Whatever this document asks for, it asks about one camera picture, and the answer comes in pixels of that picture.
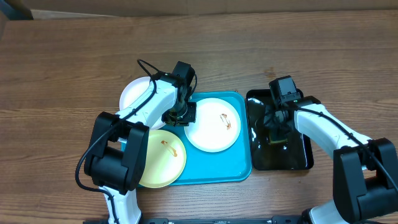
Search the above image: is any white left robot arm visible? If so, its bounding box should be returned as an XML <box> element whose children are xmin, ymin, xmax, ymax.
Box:
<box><xmin>75</xmin><ymin>70</ymin><xmax>197</xmax><ymax>223</ymax></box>

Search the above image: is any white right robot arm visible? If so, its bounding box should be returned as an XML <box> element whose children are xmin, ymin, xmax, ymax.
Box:
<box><xmin>261</xmin><ymin>96</ymin><xmax>397</xmax><ymax>223</ymax></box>

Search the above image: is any yellow plate with sauce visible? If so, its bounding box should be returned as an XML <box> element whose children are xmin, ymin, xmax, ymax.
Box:
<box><xmin>139</xmin><ymin>129</ymin><xmax>187</xmax><ymax>189</ymax></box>

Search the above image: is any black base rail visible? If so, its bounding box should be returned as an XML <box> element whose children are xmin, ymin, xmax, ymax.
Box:
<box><xmin>83</xmin><ymin>215</ymin><xmax>315</xmax><ymax>224</ymax></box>

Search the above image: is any white plate with sauce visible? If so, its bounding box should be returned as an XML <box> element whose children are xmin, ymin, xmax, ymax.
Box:
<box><xmin>184</xmin><ymin>98</ymin><xmax>241</xmax><ymax>152</ymax></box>

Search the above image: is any teal plastic tray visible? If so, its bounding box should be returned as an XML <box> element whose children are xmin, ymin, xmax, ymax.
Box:
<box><xmin>120</xmin><ymin>90</ymin><xmax>252</xmax><ymax>189</ymax></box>

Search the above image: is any green and yellow sponge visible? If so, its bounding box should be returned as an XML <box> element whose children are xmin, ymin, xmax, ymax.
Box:
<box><xmin>269</xmin><ymin>133</ymin><xmax>287</xmax><ymax>145</ymax></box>

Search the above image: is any black water tray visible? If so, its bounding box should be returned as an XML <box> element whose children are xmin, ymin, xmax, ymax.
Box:
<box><xmin>246</xmin><ymin>89</ymin><xmax>314</xmax><ymax>170</ymax></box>

